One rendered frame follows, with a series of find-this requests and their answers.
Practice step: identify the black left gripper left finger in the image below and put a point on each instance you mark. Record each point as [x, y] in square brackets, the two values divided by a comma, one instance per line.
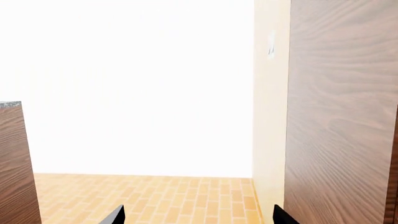
[116, 217]

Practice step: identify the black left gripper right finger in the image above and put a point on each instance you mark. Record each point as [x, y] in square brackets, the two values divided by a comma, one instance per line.
[282, 217]

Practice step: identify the low wood cabinet stone top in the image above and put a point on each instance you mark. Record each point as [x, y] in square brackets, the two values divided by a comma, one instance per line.
[15, 168]

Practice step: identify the tall dark wood cabinet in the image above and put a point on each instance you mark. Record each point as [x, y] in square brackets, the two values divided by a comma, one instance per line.
[339, 112]

